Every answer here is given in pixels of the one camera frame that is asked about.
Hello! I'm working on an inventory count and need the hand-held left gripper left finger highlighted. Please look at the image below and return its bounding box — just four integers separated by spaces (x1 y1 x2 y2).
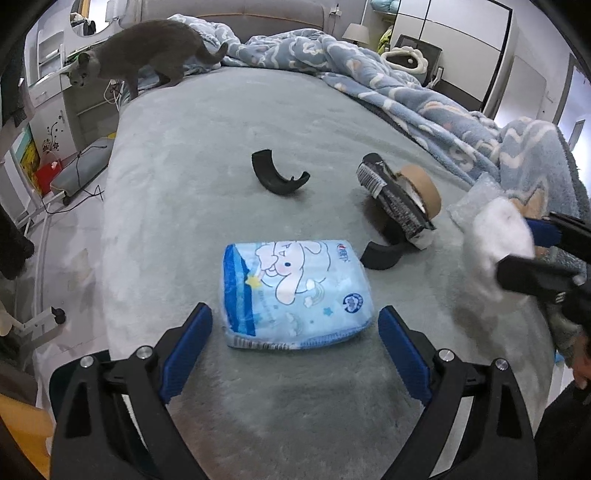
50 302 214 480

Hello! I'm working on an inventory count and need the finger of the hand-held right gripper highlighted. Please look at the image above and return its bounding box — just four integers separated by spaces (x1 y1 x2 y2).
524 211 575 250
496 255 575 309

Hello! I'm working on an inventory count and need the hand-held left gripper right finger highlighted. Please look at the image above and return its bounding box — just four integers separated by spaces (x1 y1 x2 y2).
378 305 539 480

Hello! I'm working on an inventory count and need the clear bubble wrap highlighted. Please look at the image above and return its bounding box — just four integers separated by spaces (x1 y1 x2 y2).
447 173 509 229

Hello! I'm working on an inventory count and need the small black curved plastic piece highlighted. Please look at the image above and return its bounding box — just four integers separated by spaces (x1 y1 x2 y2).
360 241 407 271

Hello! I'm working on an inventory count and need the blue cartoon-print tissue pack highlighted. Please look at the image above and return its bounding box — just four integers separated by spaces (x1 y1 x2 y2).
218 239 375 352

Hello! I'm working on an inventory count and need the brown cardboard tape roll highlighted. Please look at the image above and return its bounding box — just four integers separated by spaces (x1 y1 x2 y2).
394 165 443 217

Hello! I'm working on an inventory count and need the black plastic wrapper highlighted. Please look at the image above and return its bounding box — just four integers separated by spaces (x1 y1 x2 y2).
355 153 437 251

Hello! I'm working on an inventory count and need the large black curved plastic piece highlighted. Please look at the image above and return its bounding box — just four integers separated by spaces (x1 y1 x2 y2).
252 149 311 198

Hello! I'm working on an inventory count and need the person's right hand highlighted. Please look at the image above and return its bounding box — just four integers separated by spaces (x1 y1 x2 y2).
571 342 591 391

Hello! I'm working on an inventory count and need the white door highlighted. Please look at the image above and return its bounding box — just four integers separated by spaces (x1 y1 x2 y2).
496 55 548 125

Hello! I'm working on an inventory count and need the white chair leg with wheel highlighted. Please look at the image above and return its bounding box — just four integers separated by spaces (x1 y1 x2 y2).
0 307 68 347

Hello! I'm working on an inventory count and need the bed with grey-green sheet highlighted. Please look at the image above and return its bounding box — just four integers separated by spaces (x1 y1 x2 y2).
99 65 559 480

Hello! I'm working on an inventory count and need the orange wooden board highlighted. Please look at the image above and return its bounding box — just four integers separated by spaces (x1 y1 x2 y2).
0 392 54 480

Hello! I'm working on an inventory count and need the black hanging garment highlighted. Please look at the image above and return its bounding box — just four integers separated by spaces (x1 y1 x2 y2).
0 41 35 280

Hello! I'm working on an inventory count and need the white and grey wardrobe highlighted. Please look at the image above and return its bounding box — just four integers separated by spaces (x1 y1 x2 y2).
369 0 522 116

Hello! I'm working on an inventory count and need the grey floor cushion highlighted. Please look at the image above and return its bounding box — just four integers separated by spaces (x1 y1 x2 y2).
50 136 115 195

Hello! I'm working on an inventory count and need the black nightstand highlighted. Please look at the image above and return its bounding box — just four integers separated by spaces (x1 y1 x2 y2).
390 34 445 88

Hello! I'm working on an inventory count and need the white cloud-shaped ornament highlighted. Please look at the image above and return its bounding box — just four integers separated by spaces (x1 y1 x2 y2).
381 46 432 86

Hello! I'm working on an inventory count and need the red bag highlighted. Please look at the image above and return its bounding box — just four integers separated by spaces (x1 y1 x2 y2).
34 159 65 195

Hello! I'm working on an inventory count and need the blue cloud-print blanket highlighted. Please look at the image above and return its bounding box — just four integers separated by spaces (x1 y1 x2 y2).
168 14 583 222

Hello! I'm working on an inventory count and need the yellow box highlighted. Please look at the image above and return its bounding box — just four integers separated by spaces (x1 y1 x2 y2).
18 129 40 181

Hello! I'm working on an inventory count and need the white bedside lamp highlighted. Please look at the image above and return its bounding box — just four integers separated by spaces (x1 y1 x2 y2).
342 23 370 44

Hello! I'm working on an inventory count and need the grey cat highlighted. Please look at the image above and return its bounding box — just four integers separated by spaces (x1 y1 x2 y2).
69 19 229 103

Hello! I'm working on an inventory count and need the white dresser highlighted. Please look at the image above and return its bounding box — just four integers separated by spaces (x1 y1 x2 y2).
25 9 125 153

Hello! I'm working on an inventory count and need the grey padded headboard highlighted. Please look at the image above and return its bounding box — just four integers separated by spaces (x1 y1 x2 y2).
139 0 333 38

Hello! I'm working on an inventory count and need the oval mirror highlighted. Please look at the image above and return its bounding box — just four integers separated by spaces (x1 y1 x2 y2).
69 0 121 38

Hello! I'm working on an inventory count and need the white metal rack frame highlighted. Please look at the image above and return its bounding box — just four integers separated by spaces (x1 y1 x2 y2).
14 191 65 229

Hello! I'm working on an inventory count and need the black floor cable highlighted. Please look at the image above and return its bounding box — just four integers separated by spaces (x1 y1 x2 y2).
41 143 108 214

